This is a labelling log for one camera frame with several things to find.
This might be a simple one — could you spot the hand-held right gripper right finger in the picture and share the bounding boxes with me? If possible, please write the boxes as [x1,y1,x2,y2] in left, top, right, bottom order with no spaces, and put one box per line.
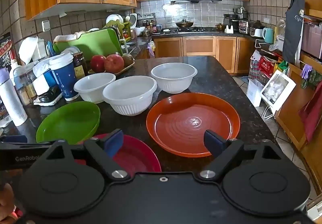
[197,130,286,181]

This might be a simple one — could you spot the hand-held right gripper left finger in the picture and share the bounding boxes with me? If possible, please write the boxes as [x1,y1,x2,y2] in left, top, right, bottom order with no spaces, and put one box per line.
[43,129,131,181]

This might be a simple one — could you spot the red plate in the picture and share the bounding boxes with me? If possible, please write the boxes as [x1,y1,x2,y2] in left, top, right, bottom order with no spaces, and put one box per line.
[75,134,161,176]

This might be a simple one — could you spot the orange plate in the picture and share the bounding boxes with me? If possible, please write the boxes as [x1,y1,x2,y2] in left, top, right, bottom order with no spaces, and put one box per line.
[146,92,240,158]

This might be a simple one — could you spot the white ribbed bowl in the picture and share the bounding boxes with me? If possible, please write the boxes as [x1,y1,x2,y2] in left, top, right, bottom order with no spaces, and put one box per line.
[103,76,157,116]
[151,63,198,94]

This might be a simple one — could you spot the green plate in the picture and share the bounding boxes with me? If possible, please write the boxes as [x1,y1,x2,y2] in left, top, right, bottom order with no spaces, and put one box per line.
[36,101,101,144]

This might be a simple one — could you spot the white smooth bowl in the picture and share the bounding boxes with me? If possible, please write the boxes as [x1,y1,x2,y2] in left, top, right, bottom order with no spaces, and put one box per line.
[74,72,116,104]

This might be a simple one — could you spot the stack of white plates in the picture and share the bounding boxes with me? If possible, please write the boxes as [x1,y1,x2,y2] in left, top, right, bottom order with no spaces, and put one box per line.
[59,47,81,56]

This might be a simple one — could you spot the person's left hand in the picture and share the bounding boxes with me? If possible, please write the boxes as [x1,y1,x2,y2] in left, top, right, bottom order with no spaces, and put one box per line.
[0,183,15,219]

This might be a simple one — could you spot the white bottle lavender cap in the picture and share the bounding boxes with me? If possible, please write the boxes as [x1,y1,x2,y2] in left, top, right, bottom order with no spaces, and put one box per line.
[0,68,28,127]

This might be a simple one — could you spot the white paper bag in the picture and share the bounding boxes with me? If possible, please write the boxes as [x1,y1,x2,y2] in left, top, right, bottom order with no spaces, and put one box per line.
[247,79,264,107]

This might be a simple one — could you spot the black white plastic tool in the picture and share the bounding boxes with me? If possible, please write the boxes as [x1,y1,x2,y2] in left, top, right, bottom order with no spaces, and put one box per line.
[34,87,62,107]

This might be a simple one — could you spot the clear spice jar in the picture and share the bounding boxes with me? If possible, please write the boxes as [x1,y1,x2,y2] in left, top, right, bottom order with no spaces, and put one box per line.
[14,64,38,106]

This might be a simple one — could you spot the beige fruit tray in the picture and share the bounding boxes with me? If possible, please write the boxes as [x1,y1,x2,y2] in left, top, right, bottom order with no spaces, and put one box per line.
[88,60,135,75]

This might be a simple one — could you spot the red apple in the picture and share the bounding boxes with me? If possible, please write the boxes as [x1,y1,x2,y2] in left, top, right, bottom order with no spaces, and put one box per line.
[90,55,106,73]
[104,54,125,74]

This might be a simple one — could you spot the blue paper cup white lid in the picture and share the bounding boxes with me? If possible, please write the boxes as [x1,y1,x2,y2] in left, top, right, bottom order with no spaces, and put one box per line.
[49,53,80,101]

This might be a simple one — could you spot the brown kiwi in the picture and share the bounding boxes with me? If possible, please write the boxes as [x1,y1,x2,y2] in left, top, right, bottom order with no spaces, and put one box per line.
[122,54,134,67]

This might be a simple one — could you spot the dark sauce jar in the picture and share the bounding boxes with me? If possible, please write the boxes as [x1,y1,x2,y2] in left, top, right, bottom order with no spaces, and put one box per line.
[73,52,88,80]

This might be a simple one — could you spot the wooden side cabinet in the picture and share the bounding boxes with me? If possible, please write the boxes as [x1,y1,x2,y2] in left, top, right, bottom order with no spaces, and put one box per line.
[274,51,322,188]

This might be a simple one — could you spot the diamond patterned bag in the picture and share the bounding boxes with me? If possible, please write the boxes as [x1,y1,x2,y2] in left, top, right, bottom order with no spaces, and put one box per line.
[249,50,262,80]

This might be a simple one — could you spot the red gift bag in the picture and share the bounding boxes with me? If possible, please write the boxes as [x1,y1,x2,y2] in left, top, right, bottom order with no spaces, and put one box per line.
[258,55,278,78]

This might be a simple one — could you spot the wooden base cabinets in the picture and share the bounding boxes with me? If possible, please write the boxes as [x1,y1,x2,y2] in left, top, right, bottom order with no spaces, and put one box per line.
[152,35,256,74]

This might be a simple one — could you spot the purple and yellow gloves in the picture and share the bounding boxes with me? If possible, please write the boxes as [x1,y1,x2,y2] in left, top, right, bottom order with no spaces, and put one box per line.
[147,40,156,58]

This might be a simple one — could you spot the light green cutting board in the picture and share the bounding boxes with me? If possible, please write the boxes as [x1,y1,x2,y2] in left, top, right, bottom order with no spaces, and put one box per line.
[53,28,124,61]

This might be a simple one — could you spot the green shopping bag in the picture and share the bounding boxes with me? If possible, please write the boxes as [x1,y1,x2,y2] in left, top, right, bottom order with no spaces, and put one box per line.
[274,60,290,73]

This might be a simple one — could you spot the white plastic container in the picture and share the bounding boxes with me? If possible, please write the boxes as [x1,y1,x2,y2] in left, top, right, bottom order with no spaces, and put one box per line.
[19,36,48,64]

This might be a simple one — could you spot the red black printed package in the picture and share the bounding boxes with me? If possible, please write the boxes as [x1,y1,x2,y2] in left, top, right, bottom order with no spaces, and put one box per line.
[0,32,14,127]

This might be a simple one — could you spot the green dish rack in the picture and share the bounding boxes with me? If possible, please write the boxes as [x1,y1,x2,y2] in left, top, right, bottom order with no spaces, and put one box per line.
[106,16,132,41]

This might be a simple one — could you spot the gas stove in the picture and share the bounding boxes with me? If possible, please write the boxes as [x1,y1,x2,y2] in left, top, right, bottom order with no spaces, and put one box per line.
[177,27,217,33]

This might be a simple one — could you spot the cream cloth red trim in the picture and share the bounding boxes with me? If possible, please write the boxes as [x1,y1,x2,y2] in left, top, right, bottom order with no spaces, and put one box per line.
[54,31,83,44]

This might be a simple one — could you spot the purple rubber gloves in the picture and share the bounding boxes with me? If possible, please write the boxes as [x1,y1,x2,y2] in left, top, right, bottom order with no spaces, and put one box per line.
[301,64,313,80]

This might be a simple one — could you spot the green patterned cloth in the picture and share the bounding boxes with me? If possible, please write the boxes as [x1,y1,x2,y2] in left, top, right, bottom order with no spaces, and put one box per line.
[300,69,322,90]

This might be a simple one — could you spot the white slow cooker dark lid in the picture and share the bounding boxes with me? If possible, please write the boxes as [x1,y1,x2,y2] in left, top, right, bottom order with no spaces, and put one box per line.
[250,21,264,37]

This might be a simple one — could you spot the teal kettle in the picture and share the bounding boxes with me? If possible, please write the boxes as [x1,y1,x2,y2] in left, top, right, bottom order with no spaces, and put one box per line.
[262,27,275,44]

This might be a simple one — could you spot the black coffee machine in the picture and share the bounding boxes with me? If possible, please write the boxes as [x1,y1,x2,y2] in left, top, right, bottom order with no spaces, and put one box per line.
[224,14,239,32]

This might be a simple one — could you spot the row of condiment bottles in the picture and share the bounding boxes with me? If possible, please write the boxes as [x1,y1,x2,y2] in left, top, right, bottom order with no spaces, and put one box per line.
[142,20,161,33]

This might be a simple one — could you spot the dark wok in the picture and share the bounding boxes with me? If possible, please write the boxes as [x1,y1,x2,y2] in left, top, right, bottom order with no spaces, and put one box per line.
[175,20,194,28]

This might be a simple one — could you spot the white rice cooker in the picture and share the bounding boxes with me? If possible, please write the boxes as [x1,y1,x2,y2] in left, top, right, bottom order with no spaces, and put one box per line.
[126,13,138,29]

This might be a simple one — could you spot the white plate in rack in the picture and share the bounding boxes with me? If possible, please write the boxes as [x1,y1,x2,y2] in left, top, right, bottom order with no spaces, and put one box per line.
[106,14,124,25]

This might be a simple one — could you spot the clear plastic jug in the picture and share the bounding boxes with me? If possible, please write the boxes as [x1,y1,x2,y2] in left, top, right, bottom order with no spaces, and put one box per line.
[274,20,286,43]

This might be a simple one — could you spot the steel pot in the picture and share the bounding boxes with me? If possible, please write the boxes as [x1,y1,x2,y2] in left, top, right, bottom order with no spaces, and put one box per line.
[234,7,248,19]

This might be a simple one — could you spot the dark apron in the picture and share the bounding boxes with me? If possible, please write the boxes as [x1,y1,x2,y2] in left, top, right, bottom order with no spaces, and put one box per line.
[282,0,305,64]

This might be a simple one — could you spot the range hood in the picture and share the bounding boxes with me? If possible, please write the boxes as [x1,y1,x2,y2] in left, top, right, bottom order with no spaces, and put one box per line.
[170,0,222,4]

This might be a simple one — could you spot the white wire stand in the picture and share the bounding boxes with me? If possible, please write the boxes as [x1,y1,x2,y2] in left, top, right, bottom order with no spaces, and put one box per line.
[262,104,276,120]

